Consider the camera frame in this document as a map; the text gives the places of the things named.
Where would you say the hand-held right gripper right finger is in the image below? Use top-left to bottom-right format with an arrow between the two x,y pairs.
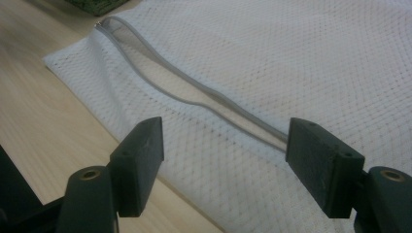
285,117 -> 412,233

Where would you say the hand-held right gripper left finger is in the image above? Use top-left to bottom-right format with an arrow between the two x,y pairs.
55,116 -> 165,233

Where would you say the dark green cloth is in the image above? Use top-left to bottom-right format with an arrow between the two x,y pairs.
64,0 -> 130,17

